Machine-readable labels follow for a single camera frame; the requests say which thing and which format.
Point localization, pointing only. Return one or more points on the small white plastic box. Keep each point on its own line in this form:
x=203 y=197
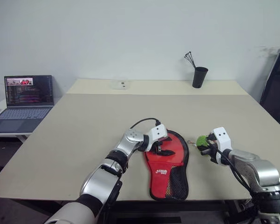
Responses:
x=120 y=85

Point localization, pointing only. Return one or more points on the black plastic cup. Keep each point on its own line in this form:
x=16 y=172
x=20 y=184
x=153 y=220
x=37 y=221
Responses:
x=199 y=78

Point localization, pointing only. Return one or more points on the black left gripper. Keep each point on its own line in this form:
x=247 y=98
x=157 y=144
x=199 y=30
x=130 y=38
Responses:
x=158 y=147

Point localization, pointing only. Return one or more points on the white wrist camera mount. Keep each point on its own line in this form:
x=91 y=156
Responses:
x=221 y=139
x=159 y=133

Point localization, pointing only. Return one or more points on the grey open laptop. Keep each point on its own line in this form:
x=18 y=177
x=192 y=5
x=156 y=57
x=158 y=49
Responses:
x=25 y=112

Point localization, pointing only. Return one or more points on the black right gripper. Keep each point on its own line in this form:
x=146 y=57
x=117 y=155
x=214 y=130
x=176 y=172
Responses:
x=213 y=149

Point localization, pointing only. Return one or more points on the black mesh office chair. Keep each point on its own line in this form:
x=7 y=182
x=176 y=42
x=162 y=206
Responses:
x=276 y=93

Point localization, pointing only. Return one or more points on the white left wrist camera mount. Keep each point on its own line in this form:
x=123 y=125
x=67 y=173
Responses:
x=159 y=133

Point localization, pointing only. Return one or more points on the green fuzzy zipper pull ball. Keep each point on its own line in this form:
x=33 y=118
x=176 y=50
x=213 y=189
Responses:
x=201 y=141

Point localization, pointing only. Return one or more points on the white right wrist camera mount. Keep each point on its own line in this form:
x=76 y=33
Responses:
x=221 y=139

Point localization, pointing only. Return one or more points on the red and black paddle case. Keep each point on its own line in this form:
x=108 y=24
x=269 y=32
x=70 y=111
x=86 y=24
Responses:
x=159 y=164

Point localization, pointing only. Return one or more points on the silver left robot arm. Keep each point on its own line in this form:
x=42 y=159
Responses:
x=107 y=177

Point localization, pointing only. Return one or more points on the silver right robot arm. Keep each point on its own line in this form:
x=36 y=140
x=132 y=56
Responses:
x=258 y=165

